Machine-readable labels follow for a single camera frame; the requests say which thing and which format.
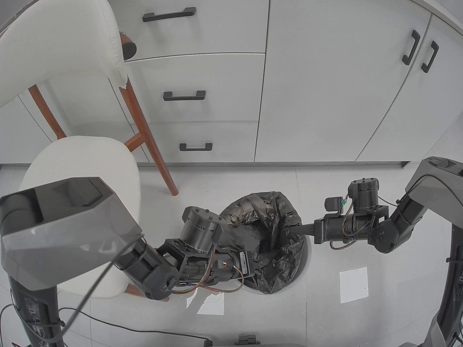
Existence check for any grey trash bin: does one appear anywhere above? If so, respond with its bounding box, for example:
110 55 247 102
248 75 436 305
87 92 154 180
243 235 312 296

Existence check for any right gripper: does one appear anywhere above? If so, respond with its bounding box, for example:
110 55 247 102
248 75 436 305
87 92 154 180
289 216 369 245

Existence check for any black plastic bag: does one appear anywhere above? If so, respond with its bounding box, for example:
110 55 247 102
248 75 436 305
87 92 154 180
219 191 307 295

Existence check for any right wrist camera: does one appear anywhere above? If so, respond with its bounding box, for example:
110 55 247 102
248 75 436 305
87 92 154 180
324 196 343 219

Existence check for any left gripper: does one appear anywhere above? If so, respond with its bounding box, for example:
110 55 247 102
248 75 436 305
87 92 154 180
179 250 255 288

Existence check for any white cabinet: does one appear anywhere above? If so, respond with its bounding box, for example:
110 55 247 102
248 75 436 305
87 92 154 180
0 0 463 167

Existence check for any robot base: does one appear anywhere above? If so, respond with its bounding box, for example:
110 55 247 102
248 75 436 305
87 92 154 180
213 334 304 347

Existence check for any white chair with wooden legs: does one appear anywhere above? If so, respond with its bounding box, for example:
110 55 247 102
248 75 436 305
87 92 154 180
0 0 179 303

